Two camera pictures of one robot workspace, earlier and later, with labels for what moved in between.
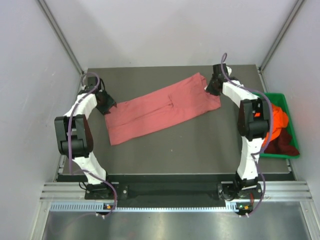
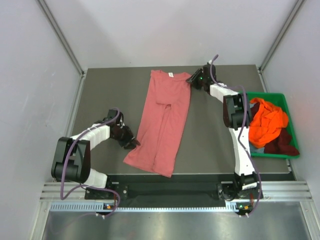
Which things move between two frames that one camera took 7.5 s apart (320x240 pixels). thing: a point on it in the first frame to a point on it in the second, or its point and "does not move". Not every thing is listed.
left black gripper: [110, 103] to [127, 143]
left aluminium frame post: [57, 27] does not move
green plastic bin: [280, 100] does not move
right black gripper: [209, 89] to [192, 79]
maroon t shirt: [282, 145] does not move
